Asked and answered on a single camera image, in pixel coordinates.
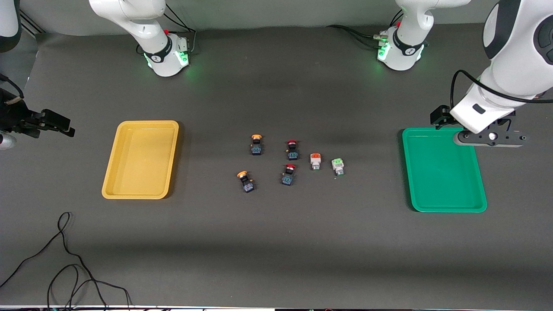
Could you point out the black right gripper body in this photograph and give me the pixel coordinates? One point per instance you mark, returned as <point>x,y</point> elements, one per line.
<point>13,114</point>

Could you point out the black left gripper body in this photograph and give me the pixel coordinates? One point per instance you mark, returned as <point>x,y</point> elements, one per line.
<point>440,115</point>

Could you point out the white switch green square button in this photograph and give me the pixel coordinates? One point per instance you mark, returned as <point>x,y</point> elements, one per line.
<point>337,164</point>

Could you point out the yellow push button switch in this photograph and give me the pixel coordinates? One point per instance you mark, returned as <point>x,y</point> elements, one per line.
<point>247,185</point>
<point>256,149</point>

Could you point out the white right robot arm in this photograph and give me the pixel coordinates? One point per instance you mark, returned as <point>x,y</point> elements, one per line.
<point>147,26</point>

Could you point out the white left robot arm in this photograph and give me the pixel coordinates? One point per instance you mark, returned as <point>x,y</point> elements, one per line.
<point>514,56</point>

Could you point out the green plastic tray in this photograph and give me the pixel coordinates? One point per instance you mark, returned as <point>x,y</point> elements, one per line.
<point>445,181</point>

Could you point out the yellow plastic tray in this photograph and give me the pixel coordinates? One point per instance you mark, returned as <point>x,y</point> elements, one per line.
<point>138,172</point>

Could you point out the aluminium frame rail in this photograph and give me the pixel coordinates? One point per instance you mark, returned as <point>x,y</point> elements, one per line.
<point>32,23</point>

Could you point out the white switch orange square button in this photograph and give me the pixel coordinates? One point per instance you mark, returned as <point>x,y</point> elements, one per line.
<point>315,160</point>

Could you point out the red push button switch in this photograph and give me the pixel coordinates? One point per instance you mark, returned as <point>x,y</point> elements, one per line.
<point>292,153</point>
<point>288,178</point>

